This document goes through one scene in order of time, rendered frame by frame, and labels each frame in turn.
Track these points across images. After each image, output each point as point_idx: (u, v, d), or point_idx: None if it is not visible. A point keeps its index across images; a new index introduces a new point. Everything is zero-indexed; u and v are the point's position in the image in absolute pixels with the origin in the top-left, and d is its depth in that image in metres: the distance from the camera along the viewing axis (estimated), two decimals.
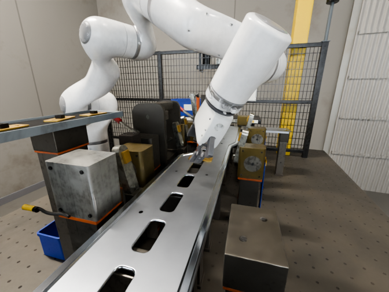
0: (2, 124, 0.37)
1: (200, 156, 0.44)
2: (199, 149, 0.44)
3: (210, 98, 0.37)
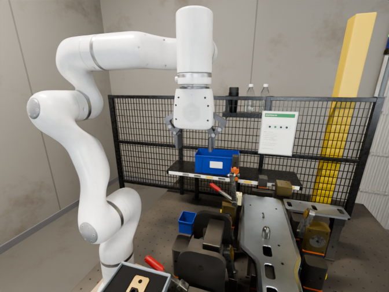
0: None
1: (172, 129, 0.52)
2: None
3: None
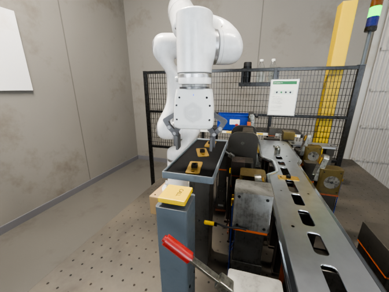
0: (197, 164, 0.53)
1: (171, 130, 0.52)
2: None
3: None
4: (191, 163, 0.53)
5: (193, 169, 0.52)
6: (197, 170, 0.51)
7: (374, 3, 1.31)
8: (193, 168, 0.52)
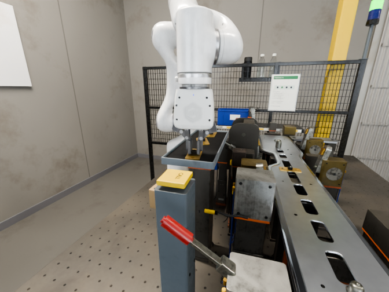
0: (197, 151, 0.51)
1: (183, 134, 0.51)
2: None
3: None
4: (191, 150, 0.52)
5: (193, 155, 0.50)
6: (197, 156, 0.50)
7: None
8: (193, 154, 0.51)
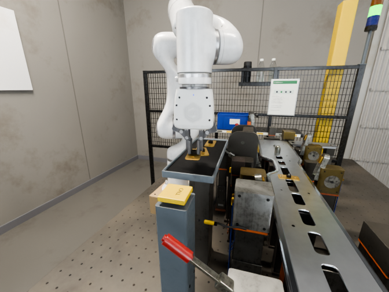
0: (197, 151, 0.51)
1: (183, 134, 0.51)
2: None
3: None
4: (191, 150, 0.52)
5: (193, 155, 0.50)
6: (197, 156, 0.50)
7: (375, 2, 1.31)
8: (193, 154, 0.51)
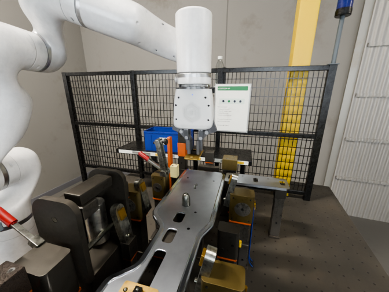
0: None
1: (183, 134, 0.52)
2: None
3: None
4: (191, 150, 0.52)
5: (193, 155, 0.50)
6: (197, 156, 0.49)
7: None
8: (193, 154, 0.51)
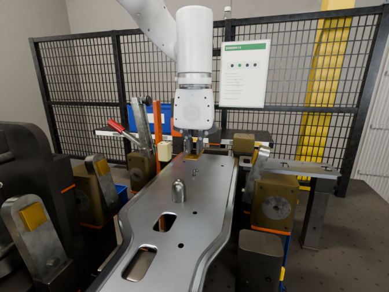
0: None
1: (184, 133, 0.52)
2: None
3: None
4: (191, 150, 0.52)
5: (193, 155, 0.50)
6: (196, 156, 0.49)
7: None
8: (193, 154, 0.51)
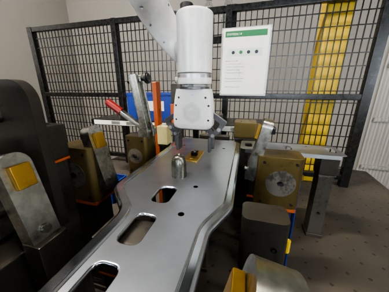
0: (197, 153, 0.51)
1: (173, 130, 0.52)
2: None
3: None
4: (191, 151, 0.52)
5: (193, 157, 0.50)
6: (197, 157, 0.50)
7: None
8: (193, 156, 0.51)
